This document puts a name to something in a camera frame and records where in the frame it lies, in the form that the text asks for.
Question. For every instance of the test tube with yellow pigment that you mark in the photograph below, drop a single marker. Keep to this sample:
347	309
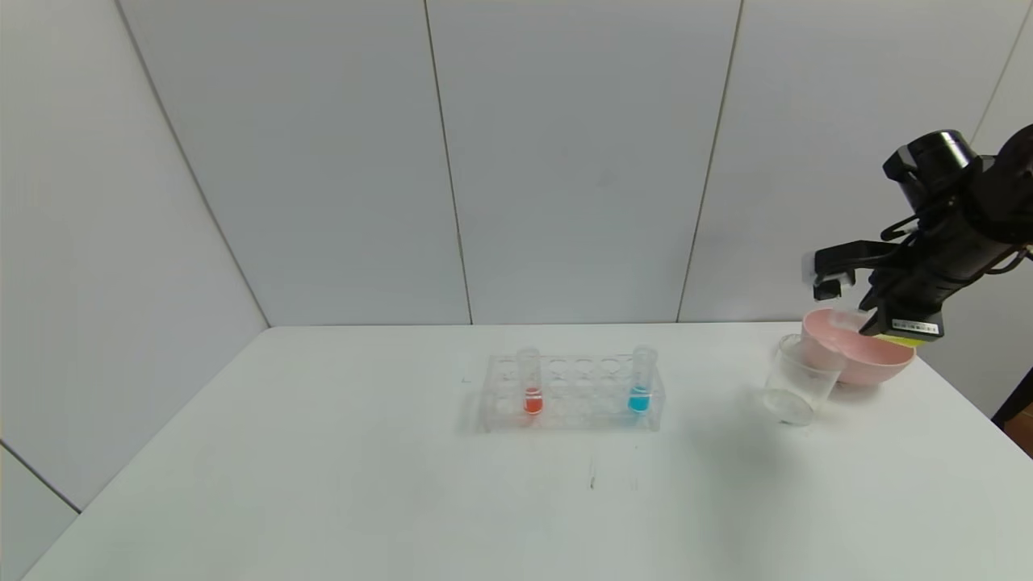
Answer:
847	319

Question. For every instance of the black metal frame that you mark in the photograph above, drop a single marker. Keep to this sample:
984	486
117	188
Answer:
1018	399

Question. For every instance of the clear glass beaker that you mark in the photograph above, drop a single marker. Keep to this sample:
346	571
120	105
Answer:
787	399

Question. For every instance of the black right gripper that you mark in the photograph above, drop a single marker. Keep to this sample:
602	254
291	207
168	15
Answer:
913	325

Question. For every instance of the test tube with blue pigment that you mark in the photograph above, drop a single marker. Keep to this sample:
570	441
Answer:
638	399

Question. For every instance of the pink bowl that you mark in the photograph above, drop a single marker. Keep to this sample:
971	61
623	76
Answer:
871	367

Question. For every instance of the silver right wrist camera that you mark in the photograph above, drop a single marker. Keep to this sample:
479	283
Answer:
831	262

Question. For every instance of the clear plastic test tube rack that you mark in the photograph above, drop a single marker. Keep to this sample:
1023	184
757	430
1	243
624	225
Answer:
581	399

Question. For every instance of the test tube with red pigment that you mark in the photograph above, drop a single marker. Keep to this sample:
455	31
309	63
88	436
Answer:
532	399

